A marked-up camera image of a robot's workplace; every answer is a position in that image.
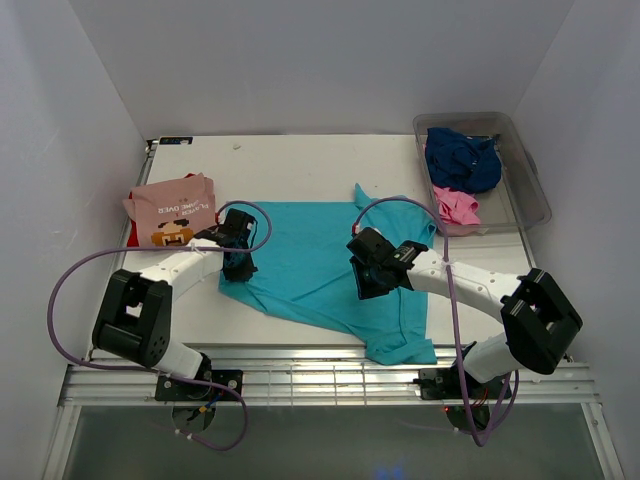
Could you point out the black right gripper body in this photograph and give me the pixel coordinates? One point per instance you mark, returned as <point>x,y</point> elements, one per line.
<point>366,278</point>

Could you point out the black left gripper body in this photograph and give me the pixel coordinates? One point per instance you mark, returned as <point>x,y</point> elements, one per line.
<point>240,261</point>

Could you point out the teal t-shirt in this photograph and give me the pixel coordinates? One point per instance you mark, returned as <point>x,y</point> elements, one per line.
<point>304,275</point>

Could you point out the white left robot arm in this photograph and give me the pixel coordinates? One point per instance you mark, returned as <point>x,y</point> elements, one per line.
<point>135,316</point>

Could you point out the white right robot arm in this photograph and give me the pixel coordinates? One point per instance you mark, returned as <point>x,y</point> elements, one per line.
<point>539,322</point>

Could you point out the folded pink printed t-shirt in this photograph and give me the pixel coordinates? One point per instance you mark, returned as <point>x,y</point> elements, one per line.
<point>170,213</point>

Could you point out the pink crumpled t-shirt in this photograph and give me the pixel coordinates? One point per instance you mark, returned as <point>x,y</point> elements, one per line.
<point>456,207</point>

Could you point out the folded red t-shirt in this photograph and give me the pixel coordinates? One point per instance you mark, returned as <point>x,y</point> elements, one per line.
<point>132,240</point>

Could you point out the blue white label sticker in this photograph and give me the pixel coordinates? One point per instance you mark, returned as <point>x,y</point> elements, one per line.
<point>176,140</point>

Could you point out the navy blue crumpled t-shirt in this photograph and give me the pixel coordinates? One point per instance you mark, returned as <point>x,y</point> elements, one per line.
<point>468,164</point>

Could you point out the clear plastic bin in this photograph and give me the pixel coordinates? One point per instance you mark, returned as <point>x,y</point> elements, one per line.
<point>517,202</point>

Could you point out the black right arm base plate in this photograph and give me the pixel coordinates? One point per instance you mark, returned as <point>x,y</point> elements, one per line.
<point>444,383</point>

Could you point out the aluminium frame rail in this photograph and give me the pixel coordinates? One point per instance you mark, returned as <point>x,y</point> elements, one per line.
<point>309,377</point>

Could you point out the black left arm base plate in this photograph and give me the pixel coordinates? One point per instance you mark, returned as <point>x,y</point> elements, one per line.
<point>173,390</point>

